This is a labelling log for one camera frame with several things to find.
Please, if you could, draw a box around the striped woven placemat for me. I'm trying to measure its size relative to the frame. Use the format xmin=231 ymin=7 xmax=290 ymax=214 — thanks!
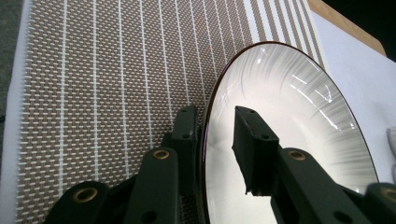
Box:
xmin=15 ymin=0 xmax=326 ymax=224

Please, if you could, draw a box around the white plate with dark rim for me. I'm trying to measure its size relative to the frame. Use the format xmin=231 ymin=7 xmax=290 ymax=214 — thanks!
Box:
xmin=199 ymin=41 xmax=379 ymax=224

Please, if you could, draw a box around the pale blue table sheet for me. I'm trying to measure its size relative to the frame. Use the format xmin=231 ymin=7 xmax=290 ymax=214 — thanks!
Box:
xmin=0 ymin=0 xmax=396 ymax=224

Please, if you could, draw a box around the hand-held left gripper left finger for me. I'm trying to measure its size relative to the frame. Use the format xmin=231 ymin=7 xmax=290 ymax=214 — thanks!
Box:
xmin=162 ymin=105 xmax=200 ymax=199

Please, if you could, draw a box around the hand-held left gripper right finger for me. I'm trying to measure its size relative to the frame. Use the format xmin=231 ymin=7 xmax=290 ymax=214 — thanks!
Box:
xmin=232 ymin=105 xmax=280 ymax=198

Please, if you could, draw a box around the white ceramic cup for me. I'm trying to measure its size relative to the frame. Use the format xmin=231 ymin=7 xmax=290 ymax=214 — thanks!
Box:
xmin=387 ymin=126 xmax=396 ymax=151

